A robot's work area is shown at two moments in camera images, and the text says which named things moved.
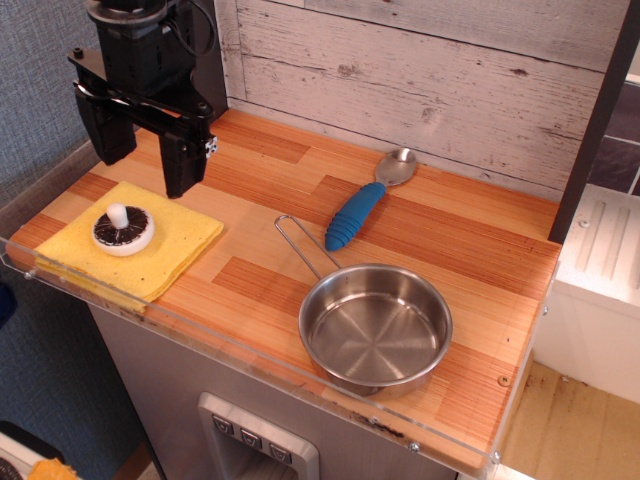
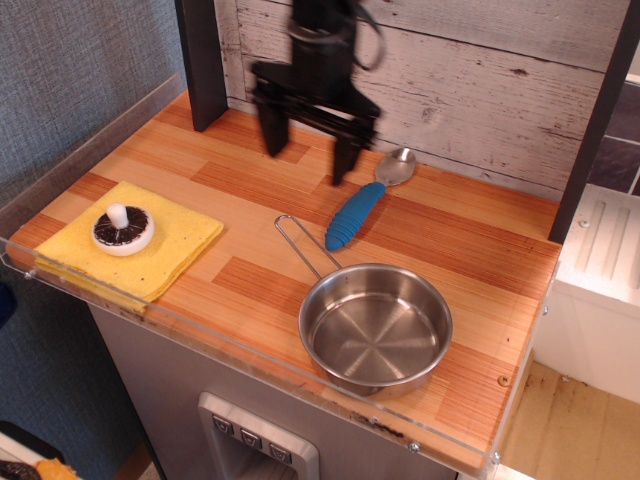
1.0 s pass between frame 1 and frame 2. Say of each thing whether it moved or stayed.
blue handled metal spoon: stayed
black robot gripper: moved
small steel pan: stayed
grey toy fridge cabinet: stayed
